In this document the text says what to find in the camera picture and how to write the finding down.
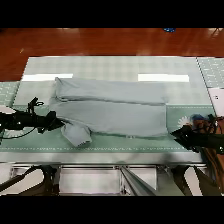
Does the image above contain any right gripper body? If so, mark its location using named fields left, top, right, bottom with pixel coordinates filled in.
left=170, top=124, right=202, bottom=153

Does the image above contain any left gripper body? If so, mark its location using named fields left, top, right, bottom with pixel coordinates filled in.
left=36, top=110, right=65, bottom=135

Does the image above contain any light blue shirt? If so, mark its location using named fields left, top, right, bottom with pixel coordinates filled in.
left=48, top=76, right=170, bottom=148

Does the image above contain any blue garment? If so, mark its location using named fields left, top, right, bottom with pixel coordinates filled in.
left=191, top=113, right=208, bottom=124

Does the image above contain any brown garment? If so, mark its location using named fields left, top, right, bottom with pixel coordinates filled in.
left=190, top=117, right=224, bottom=195

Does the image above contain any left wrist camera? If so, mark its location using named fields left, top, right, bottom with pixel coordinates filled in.
left=27, top=96, right=45, bottom=117

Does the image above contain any silver frame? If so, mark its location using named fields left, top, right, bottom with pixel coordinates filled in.
left=0, top=162, right=224, bottom=197

